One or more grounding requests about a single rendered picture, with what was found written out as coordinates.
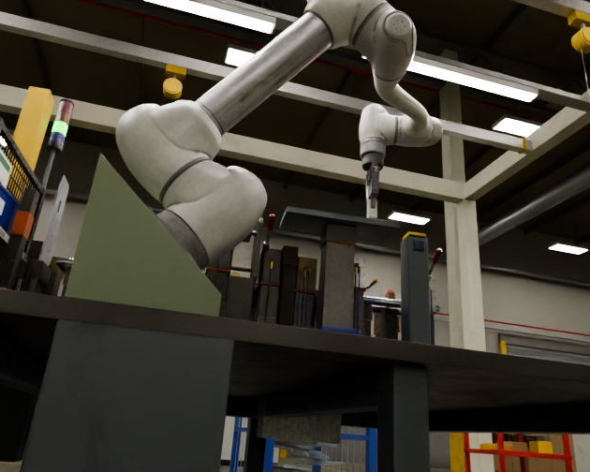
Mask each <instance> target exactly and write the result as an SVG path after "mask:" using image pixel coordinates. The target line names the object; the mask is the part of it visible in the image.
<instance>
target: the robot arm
mask: <svg viewBox="0 0 590 472"><path fill-rule="evenodd" d="M349 43H350V44H351V45H352V46H353V47H354V48H356V49H357V50H358V51H359V52H360V53H361V54H362V55H363V56H364V57H365V58H366V59H367V60H368V62H369V63H371V68H372V72H373V77H374V85H375V88H376V91H377V93H378V94H379V96H380V97H381V98H382V99H383V100H384V101H386V102H387V103H388V104H390V105H391V106H393V107H394V108H395V109H397V110H399V111H400V112H402V113H403V114H404V115H403V116H392V115H388V114H387V112H386V110H385V109H384V108H383V107H382V106H381V105H379V104H371V105H369V106H367V107H365V108H364V109H363V111H362V113H361V120H360V124H359V139H360V142H361V160H362V165H361V166H362V169H363V170H365V171H367V174H366V183H365V186H366V204H367V217H366V218H374V219H377V196H378V185H379V172H380V171H381V170H382V169H383V167H384V158H385V156H386V146H387V145H401V146H407V147H425V146H430V145H433V144H436V143H438V142H439V141H440V140H441V138H442V135H443V125H442V124H441V122H440V121H439V120H437V119H436V118H434V117H430V115H429V114H428V113H427V110H426V109H425V108H424V107H423V106H422V105H421V103H419V102H418V101H417V100H416V99H415V98H413V97H412V96H411V95H410V94H408V93H407V92H406V91H405V90H404V89H402V88H401V87H400V86H399V85H398V84H397V83H398V82H399V81H400V79H402V78H403V77H404V75H405V74H406V72H407V70H408V68H409V67H410V65H411V63H412V60H413V57H414V53H415V50H416V43H417V35H416V29H415V25H414V23H413V21H412V20H411V18H410V17H409V16H408V15H407V14H405V13H404V12H402V11H399V10H396V9H395V8H393V7H392V6H391V5H390V4H389V3H388V2H387V1H386V0H307V6H306V7H305V10H304V12H303V15H302V16H301V17H300V18H299V19H298V20H297V21H296V22H295V23H293V24H292V25H291V26H289V27H288V28H287V29H286V30H284V31H283V32H282V33H281V34H279V35H278V36H277V37H275V38H274V39H273V40H272V41H270V42H269V43H268V44H266V45H265V46H264V47H263V48H261V49H260V50H259V51H258V52H257V53H256V54H254V55H253V56H252V57H251V58H249V59H248V60H247V61H245V62H244V63H243V64H242V65H240V66H239V67H238V68H236V69H235V70H234V71H233V72H231V73H230V74H229V75H228V76H227V77H226V78H225V79H223V80H222V81H221V82H219V83H218V84H217V85H216V86H214V87H213V88H212V89H211V90H209V91H208V92H207V93H206V94H204V95H203V96H202V97H200V98H199V99H198V100H197V101H195V102H193V101H190V100H177V101H175V102H173V103H170V104H168V105H165V106H161V107H160V106H158V105H156V104H142V105H139V106H137V107H135V108H132V109H130V110H129V111H127V112H126V113H125V114H124V115H123V116H122V117H121V118H120V120H119V122H118V124H117V126H116V134H115V137H116V142H117V146H118V149H119V151H120V154H121V156H122V158H123V160H124V161H125V164H126V165H127V167H128V169H129V170H130V172H131V173H132V174H133V175H134V177H135V178H136V179H137V180H138V181H139V183H140V184H141V185H142V186H143V187H144V188H145V189H146V190H147V191H148V192H149V193H150V194H151V195H152V196H153V197H154V198H155V199H157V200H158V201H159V202H160V203H161V204H162V205H163V206H164V208H165V211H163V212H162V213H160V214H155V213H154V212H153V210H152V209H151V208H149V207H147V208H148V209H149V210H150V211H151V212H152V213H153V215H154V216H155V217H156V218H157V220H158V221H159V222H160V223H161V224H162V225H163V227H164V228H165V229H166V230H167V231H168V232H169V234H170V235H171V236H172V237H173V238H174V240H175V241H176V242H177V243H178V244H179V245H180V246H181V247H182V248H183V250H184V251H185V252H186V254H187V255H188V256H190V258H191V259H192V260H193V261H194V262H195V263H196V265H197V266H198V267H199V268H200V270H201V271H202V272H203V273H205V271H203V270H204V269H205V268H206V267H208V266H209V265H210V264H212V263H213V262H215V261H216V260H218V259H220V258H222V257H223V256H225V255H226V254H227V253H228V252H229V251H230V250H232V249H233V248H234V247H235V246H237V245H238V244H239V243H240V242H241V241H242V240H244V239H245V238H246V237H247V236H248V235H249V234H250V233H251V232H252V230H253V229H254V228H255V226H256V225H257V223H258V221H259V219H260V218H261V216H262V214H263V211H264V209H265V206H266V203H267V194H266V191H265V188H264V186H263V184H262V182H261V181H260V179H259V178H258V177H257V176H256V175H255V174H254V173H252V172H250V171H249V170H247V169H244V168H241V167H236V166H229V167H227V168H226V167H224V166H222V165H220V164H217V163H215V162H213V160H214V157H215V156H216V154H217V153H218V152H219V151H220V146H221V140H222V138H221V136H223V135H224V134H225V133H226V132H227V131H229V130H230V129H231V128H232V127H234V126H235V125H236V124H237V123H239V122H240V121H241V120H242V119H243V118H244V117H245V116H246V115H247V114H249V113H250V112H251V111H252V110H254V109H255V108H256V107H257V106H259V105H260V104H261V103H262V102H263V101H265V100H266V99H267V98H268V97H269V96H271V95H272V94H273V93H275V92H276V91H277V90H278V89H279V88H281V87H282V86H283V85H284V84H285V83H287V82H288V81H289V80H291V79H292V78H293V77H294V76H295V75H297V74H298V73H299V72H300V71H301V70H303V69H304V68H305V67H306V66H308V65H309V64H310V63H311V62H313V61H314V60H315V59H316V58H317V57H319V56H320V55H321V54H322V53H323V52H325V51H326V50H333V49H336V48H338V47H342V46H346V45H348V44H349Z"/></svg>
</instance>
